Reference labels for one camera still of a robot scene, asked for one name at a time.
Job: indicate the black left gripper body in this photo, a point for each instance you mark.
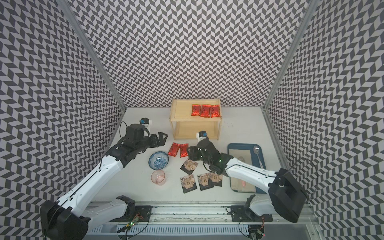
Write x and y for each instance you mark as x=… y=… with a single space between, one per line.
x=147 y=143

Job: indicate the pink handled metal spoon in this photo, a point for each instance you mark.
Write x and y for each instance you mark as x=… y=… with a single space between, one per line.
x=252 y=155

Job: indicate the light wooden two-tier shelf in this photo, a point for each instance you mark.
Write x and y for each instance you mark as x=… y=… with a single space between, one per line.
x=185 y=126

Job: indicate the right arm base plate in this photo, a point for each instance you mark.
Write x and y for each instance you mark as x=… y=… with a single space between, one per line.
x=243 y=214

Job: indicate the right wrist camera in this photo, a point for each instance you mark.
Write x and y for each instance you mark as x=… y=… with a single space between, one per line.
x=202 y=135

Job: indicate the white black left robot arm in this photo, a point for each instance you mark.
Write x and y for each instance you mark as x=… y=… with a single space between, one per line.
x=67 y=219

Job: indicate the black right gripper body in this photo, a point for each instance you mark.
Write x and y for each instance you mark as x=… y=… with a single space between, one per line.
x=197 y=155

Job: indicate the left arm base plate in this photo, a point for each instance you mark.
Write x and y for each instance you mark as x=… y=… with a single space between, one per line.
x=143 y=213

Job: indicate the aluminium mounting rail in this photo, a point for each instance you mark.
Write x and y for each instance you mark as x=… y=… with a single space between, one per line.
x=207 y=221

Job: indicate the blue patterned ceramic bowl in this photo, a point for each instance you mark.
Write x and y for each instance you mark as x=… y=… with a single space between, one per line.
x=158 y=160

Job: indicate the teal tray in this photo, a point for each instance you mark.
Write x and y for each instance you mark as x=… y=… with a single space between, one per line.
x=236 y=146

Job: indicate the pink translucent cup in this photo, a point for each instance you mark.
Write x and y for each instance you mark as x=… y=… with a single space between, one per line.
x=158 y=177

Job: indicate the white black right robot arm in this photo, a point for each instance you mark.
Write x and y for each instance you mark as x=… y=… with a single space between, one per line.
x=285 y=195

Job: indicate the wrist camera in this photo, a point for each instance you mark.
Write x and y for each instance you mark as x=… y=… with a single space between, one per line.
x=145 y=121
x=202 y=135

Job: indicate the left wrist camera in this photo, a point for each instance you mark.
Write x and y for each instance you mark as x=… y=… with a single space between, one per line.
x=145 y=121

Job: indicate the red tea bag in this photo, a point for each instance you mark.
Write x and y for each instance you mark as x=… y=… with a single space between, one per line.
x=196 y=110
x=205 y=111
x=215 y=111
x=184 y=150
x=174 y=149

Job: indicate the black tea bag house print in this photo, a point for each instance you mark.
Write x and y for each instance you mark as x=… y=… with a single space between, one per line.
x=217 y=180
x=189 y=166
x=188 y=183
x=205 y=182

